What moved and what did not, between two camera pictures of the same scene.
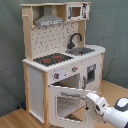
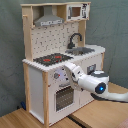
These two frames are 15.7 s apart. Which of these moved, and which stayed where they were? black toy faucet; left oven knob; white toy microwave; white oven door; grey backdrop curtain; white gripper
Moved: white gripper; white oven door
Stayed: grey backdrop curtain; black toy faucet; left oven knob; white toy microwave
